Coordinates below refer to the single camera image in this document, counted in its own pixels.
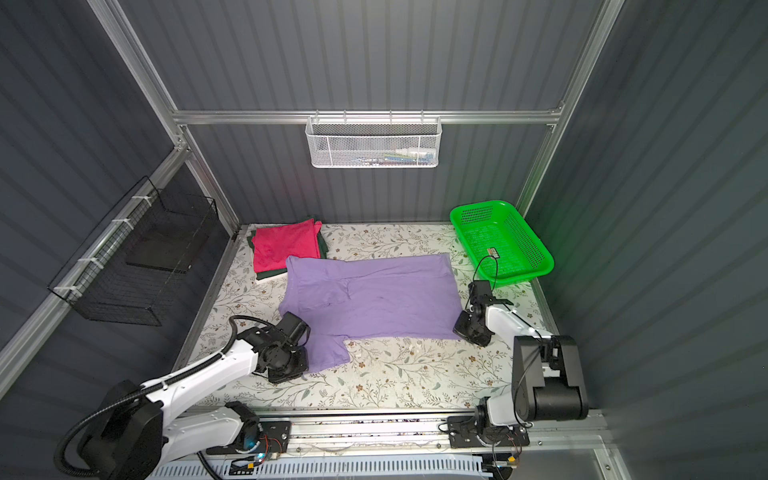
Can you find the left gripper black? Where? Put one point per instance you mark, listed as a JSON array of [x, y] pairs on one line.
[[304, 366]]

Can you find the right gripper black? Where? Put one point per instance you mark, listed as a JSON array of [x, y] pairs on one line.
[[461, 328]]

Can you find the purple t shirt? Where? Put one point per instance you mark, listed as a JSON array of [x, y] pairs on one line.
[[403, 297]]

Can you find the green plastic basket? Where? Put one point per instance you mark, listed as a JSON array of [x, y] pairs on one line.
[[499, 242]]

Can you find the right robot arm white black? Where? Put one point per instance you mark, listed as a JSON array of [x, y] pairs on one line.
[[547, 380]]

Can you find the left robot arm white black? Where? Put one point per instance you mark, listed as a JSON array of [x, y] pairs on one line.
[[140, 427]]

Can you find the white vented panel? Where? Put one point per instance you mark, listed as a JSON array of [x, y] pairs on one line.
[[336, 467]]

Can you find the white spray bottle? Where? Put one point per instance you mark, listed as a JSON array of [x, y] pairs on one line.
[[418, 154]]

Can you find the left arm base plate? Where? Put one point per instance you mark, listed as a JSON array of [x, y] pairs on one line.
[[262, 437]]

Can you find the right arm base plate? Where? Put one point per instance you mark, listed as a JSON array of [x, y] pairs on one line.
[[466, 432]]

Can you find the black wire basket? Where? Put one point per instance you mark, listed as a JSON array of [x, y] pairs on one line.
[[131, 273]]

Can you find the white wire mesh basket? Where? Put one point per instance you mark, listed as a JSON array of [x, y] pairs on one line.
[[349, 145]]

